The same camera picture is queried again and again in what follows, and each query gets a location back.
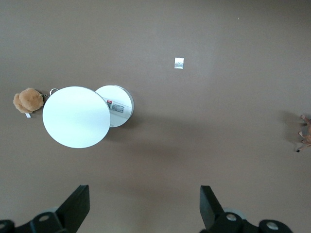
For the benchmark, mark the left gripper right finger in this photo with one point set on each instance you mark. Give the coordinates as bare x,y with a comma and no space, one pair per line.
211,211

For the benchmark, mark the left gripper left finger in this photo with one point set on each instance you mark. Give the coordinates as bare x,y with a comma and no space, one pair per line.
73,208

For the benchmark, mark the small brown plush animal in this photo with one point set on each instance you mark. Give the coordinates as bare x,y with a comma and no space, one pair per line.
308,139

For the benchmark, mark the white round desk lamp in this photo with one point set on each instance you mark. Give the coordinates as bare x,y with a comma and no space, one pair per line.
75,116

